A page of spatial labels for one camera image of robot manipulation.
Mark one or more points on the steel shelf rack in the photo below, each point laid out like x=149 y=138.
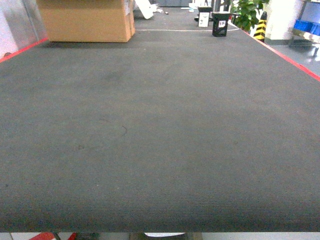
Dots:
x=307 y=24

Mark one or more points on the white sign box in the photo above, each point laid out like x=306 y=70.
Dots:
x=204 y=16

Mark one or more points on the black bin with label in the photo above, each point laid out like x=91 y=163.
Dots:
x=220 y=23

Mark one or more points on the large cardboard box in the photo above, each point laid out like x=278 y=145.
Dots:
x=87 y=21

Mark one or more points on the green potted plant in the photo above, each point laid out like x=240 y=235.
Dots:
x=245 y=13

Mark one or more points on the yellow black traffic cone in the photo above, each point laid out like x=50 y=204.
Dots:
x=259 y=33

